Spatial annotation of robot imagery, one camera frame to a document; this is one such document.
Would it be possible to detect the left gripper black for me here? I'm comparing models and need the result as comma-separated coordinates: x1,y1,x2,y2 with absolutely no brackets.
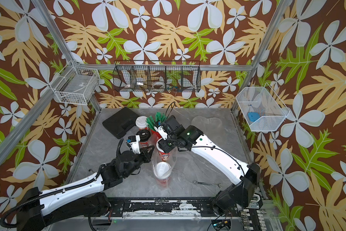
123,144,154,178

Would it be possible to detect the red cup white lid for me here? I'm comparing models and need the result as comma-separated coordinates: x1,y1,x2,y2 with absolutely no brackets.
153,162,172,187
156,138,172,162
135,116,148,130

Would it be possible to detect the red cup white lid front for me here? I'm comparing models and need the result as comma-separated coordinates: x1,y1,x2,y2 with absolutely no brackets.
153,162,172,187

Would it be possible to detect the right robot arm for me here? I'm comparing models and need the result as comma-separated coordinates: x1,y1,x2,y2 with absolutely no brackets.
154,115,261,215

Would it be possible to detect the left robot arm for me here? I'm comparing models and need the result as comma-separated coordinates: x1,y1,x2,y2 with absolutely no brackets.
0,145,155,231

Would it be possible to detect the red cup black lid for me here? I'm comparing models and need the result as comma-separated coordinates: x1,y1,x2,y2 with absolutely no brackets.
136,129,151,147

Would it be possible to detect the red plastic straw cup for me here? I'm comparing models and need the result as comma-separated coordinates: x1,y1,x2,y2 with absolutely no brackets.
150,129,159,139

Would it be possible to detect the green wrapped straws bundle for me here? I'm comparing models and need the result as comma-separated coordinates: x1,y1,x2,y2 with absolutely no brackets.
146,112,167,131

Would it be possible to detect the clear plastic bag back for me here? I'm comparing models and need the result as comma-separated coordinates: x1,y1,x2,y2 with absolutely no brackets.
191,116,224,145

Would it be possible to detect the black plastic tool case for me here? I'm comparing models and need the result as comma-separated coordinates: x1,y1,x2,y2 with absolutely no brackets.
102,107,139,139

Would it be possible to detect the metal wrench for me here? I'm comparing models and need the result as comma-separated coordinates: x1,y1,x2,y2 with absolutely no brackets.
192,180,222,188

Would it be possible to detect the blue object in basket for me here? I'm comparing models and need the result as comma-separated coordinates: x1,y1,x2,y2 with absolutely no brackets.
248,112,260,122

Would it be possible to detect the white mesh basket right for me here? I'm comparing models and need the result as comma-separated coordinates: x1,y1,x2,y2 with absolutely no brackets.
236,84,290,133

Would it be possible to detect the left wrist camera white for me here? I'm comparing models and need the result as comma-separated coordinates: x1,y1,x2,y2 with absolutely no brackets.
126,135,140,154

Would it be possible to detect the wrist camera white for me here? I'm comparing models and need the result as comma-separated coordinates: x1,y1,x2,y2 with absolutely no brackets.
157,125,168,140
126,135,140,154

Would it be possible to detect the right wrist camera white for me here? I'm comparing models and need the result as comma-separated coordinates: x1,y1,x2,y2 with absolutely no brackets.
157,125,168,140

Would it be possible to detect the black wire basket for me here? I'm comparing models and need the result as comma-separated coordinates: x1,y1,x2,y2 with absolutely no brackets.
111,60,201,92

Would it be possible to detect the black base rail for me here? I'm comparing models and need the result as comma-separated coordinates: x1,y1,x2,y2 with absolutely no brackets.
84,197,220,218

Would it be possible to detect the white wire basket left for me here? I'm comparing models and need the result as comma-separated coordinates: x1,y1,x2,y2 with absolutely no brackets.
51,61,100,105

